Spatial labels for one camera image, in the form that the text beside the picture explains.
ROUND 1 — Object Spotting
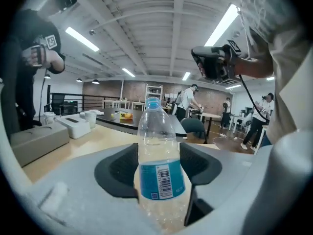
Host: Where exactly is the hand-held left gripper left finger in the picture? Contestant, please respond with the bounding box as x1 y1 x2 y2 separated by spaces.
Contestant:
94 142 139 199

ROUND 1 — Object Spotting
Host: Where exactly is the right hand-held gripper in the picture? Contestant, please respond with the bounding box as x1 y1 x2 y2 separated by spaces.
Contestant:
190 39 243 86

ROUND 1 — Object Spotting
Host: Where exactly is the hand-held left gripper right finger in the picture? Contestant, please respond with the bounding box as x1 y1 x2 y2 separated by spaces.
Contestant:
179 142 223 227

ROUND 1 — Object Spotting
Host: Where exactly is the clear plastic bottle blue label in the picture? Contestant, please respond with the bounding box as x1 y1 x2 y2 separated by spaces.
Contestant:
133 96 186 233

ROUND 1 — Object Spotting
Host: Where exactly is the person's right forearm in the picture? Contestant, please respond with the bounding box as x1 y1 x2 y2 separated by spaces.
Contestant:
234 54 275 79

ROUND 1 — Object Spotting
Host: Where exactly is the dark green chair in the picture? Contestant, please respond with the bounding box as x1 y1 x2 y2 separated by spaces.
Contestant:
180 117 209 144

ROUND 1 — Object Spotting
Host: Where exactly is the stack of white cups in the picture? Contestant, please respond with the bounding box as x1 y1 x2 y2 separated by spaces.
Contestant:
80 109 98 130

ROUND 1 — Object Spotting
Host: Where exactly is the white rectangular box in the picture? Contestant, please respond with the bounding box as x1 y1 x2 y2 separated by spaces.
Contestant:
56 114 92 140

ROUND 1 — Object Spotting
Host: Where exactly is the white shelf rack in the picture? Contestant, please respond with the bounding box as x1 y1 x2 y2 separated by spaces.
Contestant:
145 83 164 103

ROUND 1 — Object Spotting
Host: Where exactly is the person's light grey shirt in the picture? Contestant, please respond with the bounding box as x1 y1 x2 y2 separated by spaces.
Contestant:
236 0 313 145

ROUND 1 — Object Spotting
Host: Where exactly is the black metal railing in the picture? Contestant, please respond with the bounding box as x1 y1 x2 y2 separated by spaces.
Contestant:
49 92 121 110

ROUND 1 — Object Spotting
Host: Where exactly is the grey rectangular box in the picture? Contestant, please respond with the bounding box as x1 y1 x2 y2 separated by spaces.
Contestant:
9 123 70 168

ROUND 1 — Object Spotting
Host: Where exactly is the clear glass jar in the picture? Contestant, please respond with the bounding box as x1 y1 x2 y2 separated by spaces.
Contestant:
43 111 57 126

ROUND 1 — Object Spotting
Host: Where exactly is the black office chair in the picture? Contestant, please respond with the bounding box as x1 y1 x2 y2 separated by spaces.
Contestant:
49 93 66 117

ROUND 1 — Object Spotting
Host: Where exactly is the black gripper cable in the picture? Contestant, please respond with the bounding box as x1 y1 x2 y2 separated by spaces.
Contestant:
238 74 270 122

